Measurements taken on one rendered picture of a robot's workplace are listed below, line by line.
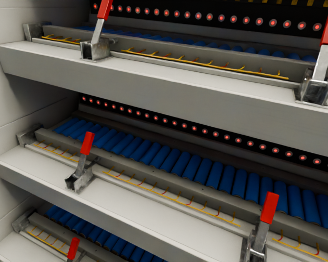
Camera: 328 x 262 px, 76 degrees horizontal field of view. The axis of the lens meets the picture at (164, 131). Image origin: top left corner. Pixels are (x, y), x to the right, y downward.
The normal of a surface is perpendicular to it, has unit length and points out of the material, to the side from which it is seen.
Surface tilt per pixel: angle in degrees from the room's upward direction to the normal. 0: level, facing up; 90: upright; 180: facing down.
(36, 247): 21
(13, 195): 90
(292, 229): 111
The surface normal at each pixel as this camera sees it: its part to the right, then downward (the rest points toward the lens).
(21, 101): 0.91, 0.26
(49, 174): 0.06, -0.84
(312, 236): -0.41, 0.47
